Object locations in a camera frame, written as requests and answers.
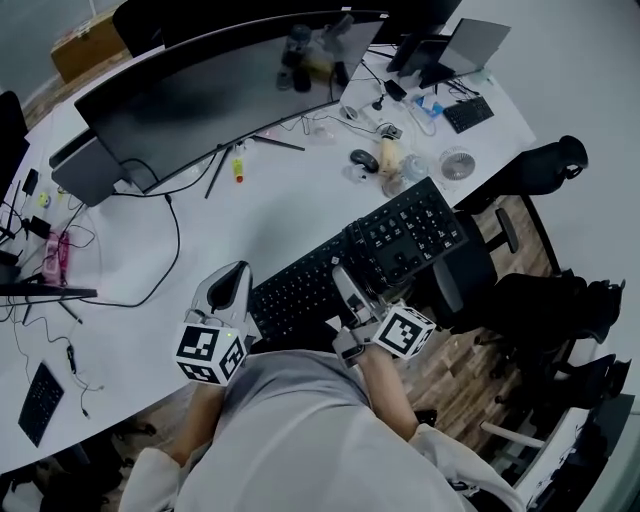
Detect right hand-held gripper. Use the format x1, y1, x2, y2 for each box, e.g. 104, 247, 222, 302
325, 264, 438, 371

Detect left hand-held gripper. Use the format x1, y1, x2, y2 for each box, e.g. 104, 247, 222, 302
174, 260, 260, 387

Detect black keyboard with number pad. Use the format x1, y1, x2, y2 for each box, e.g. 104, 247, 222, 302
248, 175, 471, 352

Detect person's left forearm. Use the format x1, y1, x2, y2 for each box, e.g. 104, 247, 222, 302
168, 380, 227, 467

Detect person's right forearm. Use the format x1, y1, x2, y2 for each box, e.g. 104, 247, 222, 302
356, 348, 422, 443

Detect white desk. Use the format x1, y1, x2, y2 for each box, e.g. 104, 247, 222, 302
0, 19, 539, 476

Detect small white desk fan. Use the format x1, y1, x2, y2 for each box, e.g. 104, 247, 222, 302
438, 145, 477, 182

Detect small black keyboard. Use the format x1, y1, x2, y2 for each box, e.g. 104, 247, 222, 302
442, 95, 496, 135

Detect black office chair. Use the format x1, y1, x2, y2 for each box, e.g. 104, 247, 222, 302
432, 134, 591, 334

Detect black computer mouse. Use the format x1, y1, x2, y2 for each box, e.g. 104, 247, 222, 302
349, 148, 381, 174

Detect beige bottle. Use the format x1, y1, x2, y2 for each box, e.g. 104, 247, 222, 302
376, 135, 404, 177

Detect person's white shirt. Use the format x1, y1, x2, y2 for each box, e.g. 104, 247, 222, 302
118, 348, 527, 512

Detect black flat monitor base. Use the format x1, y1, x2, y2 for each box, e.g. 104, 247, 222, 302
0, 282, 99, 307

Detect black compact keypad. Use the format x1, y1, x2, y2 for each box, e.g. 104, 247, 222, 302
17, 361, 66, 448

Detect pink plastic case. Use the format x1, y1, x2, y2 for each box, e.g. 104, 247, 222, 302
41, 231, 72, 281

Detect black monitor stand legs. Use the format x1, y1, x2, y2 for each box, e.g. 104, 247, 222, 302
203, 130, 307, 200

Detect grey docking box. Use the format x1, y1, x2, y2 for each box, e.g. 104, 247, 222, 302
48, 127, 132, 209

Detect black chair with bags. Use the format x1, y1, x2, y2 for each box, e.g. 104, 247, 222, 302
492, 272, 627, 401

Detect large curved black monitor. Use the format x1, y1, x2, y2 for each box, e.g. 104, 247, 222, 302
73, 9, 391, 196

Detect grey flat monitor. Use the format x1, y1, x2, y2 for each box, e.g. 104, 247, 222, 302
386, 17, 512, 90

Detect black side monitor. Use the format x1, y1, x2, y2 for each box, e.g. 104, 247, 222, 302
0, 89, 31, 204

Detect brown cardboard box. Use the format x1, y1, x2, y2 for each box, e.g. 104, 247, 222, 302
49, 13, 130, 85

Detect black chair backrest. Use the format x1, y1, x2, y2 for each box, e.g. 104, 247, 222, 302
111, 0, 167, 59

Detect black monitor cable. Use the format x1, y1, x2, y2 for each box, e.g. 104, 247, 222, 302
93, 193, 182, 309

